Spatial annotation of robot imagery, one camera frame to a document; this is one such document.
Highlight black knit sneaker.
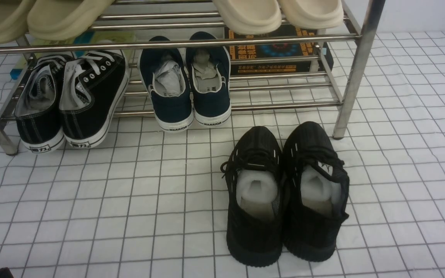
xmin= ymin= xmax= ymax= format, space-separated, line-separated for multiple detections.
xmin=282 ymin=121 xmax=350 ymax=262
xmin=221 ymin=126 xmax=285 ymax=267

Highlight black orange printed box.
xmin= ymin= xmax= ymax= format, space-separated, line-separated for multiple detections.
xmin=224 ymin=24 xmax=334 ymax=76

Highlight black object bottom left corner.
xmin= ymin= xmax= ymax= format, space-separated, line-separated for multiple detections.
xmin=0 ymin=268 xmax=14 ymax=278

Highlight olive foam slipper far left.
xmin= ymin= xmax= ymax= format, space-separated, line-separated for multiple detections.
xmin=0 ymin=0 xmax=35 ymax=44

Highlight silver metal shoe rack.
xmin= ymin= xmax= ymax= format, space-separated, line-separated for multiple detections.
xmin=0 ymin=0 xmax=385 ymax=156

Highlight navy slip-on shoe right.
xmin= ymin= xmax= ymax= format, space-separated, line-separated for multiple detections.
xmin=185 ymin=46 xmax=231 ymax=128

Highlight black canvas sneaker white laces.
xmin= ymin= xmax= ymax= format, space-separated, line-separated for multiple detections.
xmin=59 ymin=50 xmax=131 ymax=149

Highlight olive foam slipper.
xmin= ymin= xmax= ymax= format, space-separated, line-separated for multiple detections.
xmin=27 ymin=0 xmax=114 ymax=41
xmin=0 ymin=0 xmax=35 ymax=44

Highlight beige foam slipper far right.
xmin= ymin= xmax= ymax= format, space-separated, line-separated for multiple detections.
xmin=279 ymin=0 xmax=344 ymax=30

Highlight navy slip-on shoe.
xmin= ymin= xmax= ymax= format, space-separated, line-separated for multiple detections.
xmin=185 ymin=46 xmax=231 ymax=128
xmin=137 ymin=48 xmax=195 ymax=132

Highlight navy slip-on shoe left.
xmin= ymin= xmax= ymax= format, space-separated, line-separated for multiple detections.
xmin=137 ymin=48 xmax=195 ymax=132

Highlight white grid tablecloth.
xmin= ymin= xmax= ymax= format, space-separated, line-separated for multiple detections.
xmin=0 ymin=32 xmax=445 ymax=278

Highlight black canvas sneaker far left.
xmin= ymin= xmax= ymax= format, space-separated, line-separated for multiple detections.
xmin=14 ymin=52 xmax=75 ymax=154

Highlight beige foam slipper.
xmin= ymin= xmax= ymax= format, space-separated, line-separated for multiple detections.
xmin=279 ymin=0 xmax=344 ymax=30
xmin=212 ymin=0 xmax=282 ymax=35

